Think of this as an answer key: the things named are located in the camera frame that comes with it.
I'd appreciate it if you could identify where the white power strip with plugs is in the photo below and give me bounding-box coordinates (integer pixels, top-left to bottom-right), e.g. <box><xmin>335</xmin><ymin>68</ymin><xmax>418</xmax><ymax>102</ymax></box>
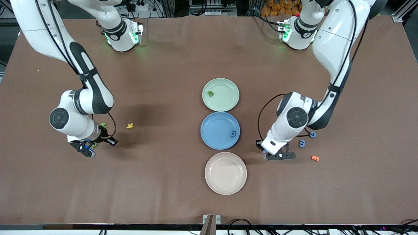
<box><xmin>126</xmin><ymin>0</ymin><xmax>151</xmax><ymax>12</ymax></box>

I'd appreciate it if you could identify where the orange bag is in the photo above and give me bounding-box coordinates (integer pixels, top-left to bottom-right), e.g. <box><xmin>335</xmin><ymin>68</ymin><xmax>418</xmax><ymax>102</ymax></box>
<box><xmin>261</xmin><ymin>0</ymin><xmax>301</xmax><ymax>17</ymax></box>

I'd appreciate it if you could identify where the beige plate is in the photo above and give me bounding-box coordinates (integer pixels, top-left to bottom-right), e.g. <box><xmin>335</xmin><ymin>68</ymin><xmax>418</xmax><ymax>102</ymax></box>
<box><xmin>204</xmin><ymin>152</ymin><xmax>248</xmax><ymax>196</ymax></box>

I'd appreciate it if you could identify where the blue plate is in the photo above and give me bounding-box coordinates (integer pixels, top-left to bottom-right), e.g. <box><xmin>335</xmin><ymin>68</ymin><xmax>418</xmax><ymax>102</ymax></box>
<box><xmin>200</xmin><ymin>112</ymin><xmax>241</xmax><ymax>150</ymax></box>

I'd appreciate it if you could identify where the black table edge rail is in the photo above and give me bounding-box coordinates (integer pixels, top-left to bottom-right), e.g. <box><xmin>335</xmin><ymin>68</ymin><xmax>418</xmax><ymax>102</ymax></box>
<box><xmin>0</xmin><ymin>224</ymin><xmax>418</xmax><ymax>231</ymax></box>

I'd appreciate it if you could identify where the light green plate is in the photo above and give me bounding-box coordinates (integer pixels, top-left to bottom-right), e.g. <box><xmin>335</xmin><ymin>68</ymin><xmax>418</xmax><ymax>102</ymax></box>
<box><xmin>202</xmin><ymin>78</ymin><xmax>240</xmax><ymax>112</ymax></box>

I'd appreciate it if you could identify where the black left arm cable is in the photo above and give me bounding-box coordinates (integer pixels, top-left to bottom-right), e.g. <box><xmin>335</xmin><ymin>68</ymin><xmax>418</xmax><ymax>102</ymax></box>
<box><xmin>257</xmin><ymin>0</ymin><xmax>369</xmax><ymax>141</ymax></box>

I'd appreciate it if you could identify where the grey metal bracket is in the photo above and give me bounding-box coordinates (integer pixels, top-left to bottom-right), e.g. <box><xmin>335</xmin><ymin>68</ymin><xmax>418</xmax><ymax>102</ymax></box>
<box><xmin>202</xmin><ymin>214</ymin><xmax>221</xmax><ymax>235</ymax></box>

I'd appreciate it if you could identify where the black cable bundle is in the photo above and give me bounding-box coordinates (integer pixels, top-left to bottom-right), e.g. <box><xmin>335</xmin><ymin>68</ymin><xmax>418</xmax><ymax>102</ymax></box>
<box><xmin>228</xmin><ymin>219</ymin><xmax>262</xmax><ymax>235</ymax></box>

